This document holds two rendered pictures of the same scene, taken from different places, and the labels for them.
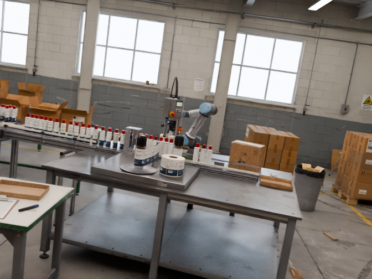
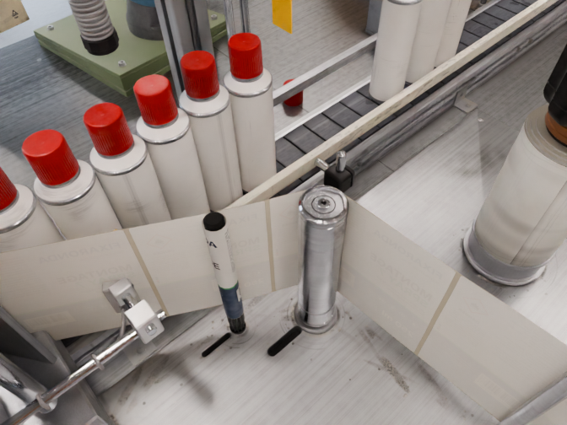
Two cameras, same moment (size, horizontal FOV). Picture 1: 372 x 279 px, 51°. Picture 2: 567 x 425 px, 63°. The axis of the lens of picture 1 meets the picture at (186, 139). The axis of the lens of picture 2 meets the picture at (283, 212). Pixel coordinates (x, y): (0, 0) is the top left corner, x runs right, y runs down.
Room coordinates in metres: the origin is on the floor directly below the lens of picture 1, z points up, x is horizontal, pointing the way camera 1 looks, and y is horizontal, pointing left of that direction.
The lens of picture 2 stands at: (3.48, 0.44, 1.34)
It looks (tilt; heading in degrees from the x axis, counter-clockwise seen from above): 52 degrees down; 309
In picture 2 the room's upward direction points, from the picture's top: 2 degrees counter-clockwise
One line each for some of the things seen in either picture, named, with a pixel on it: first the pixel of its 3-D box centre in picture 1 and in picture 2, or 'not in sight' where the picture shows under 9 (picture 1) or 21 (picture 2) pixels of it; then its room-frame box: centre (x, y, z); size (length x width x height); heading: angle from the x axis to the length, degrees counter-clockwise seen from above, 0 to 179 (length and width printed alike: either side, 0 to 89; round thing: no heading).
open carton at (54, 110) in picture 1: (47, 112); not in sight; (5.13, 1.87, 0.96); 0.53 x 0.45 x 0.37; 0
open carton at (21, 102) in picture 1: (11, 108); not in sight; (5.07, 2.33, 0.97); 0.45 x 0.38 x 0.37; 1
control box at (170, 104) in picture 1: (173, 108); not in sight; (3.86, 0.17, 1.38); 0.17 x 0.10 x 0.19; 134
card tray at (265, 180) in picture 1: (275, 182); not in sight; (3.57, -0.90, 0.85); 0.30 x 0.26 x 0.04; 79
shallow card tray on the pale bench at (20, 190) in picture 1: (19, 189); not in sight; (2.49, 1.05, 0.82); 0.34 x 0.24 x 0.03; 94
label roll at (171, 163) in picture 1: (172, 165); not in sight; (3.23, 0.08, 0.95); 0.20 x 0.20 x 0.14
